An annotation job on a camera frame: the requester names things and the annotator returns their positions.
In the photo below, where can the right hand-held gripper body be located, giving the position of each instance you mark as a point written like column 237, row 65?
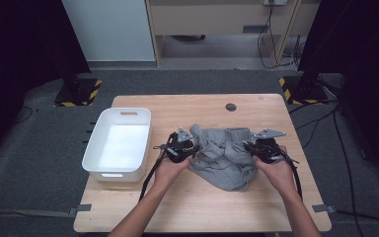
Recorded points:
column 268, row 148

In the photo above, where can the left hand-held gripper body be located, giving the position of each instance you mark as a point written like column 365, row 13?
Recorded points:
column 177, row 148

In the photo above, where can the gray sweatpants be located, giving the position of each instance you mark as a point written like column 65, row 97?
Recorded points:
column 223, row 161

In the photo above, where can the white plastic bin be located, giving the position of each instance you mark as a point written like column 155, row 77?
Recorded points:
column 118, row 148

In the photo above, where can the person's left hand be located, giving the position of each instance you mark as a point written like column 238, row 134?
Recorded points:
column 169, row 173

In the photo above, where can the person's right hand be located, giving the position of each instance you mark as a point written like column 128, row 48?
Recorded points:
column 278, row 174

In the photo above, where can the black yellow striped stand base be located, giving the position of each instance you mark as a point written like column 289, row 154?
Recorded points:
column 79, row 94
column 304, row 92

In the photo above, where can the gray tape piece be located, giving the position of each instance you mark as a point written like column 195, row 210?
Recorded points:
column 324, row 208
column 82, row 208

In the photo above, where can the light wooden desk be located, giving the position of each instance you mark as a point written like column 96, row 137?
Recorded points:
column 210, row 16

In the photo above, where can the black curtain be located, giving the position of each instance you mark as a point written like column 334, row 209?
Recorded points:
column 358, row 49
column 19, row 49

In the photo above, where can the white cabinet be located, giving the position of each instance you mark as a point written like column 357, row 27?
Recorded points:
column 112, row 29

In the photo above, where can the black metal bracket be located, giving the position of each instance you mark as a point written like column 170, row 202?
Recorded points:
column 92, row 131

